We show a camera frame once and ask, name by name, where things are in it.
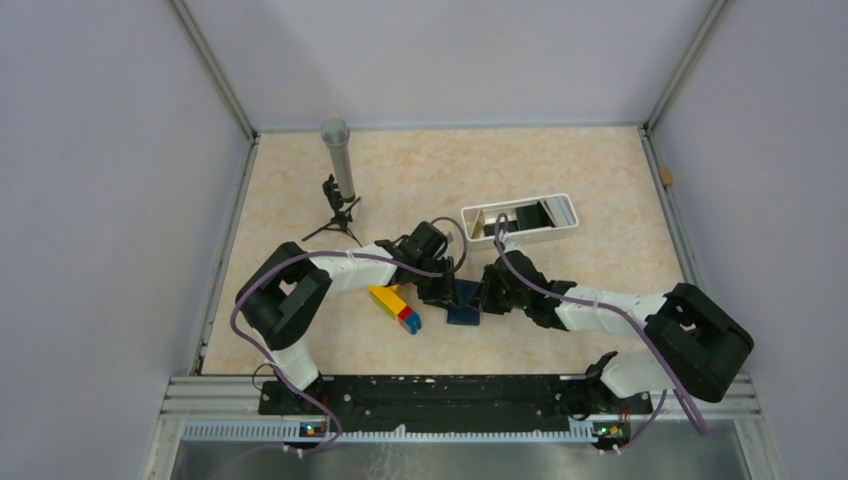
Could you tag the white card tray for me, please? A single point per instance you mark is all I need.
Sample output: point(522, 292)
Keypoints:
point(559, 207)

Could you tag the black mini tripod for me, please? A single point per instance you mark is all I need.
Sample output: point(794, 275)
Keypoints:
point(342, 216)

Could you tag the yellow green toy brick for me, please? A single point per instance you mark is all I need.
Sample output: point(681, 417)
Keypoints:
point(390, 300)

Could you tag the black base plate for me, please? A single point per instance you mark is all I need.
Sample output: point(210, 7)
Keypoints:
point(453, 403)

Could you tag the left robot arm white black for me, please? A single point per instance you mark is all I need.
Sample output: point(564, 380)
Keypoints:
point(281, 299)

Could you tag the aluminium frame rail right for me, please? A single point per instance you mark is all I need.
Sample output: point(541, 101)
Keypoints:
point(665, 138)

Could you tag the red blue toy brick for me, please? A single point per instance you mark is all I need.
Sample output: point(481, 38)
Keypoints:
point(409, 320)

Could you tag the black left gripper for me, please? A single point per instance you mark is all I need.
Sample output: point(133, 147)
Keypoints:
point(444, 293)

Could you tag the aluminium frame rail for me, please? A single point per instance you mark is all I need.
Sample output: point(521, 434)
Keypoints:
point(226, 155)
point(665, 138)

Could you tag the black card in tray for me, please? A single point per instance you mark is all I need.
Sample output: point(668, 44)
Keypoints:
point(526, 217)

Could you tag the dark blue card holder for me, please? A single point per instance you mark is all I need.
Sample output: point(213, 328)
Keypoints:
point(463, 314)

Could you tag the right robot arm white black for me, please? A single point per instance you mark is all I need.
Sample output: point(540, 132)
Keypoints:
point(692, 346)

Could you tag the aluminium frame rail left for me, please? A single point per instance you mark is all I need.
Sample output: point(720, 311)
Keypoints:
point(226, 155)

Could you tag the small brown cork piece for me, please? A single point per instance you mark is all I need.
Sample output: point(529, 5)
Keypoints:
point(665, 177)

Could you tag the grey microphone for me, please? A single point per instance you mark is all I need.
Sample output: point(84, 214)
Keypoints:
point(335, 135)

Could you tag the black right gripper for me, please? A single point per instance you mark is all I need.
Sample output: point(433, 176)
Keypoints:
point(487, 300)

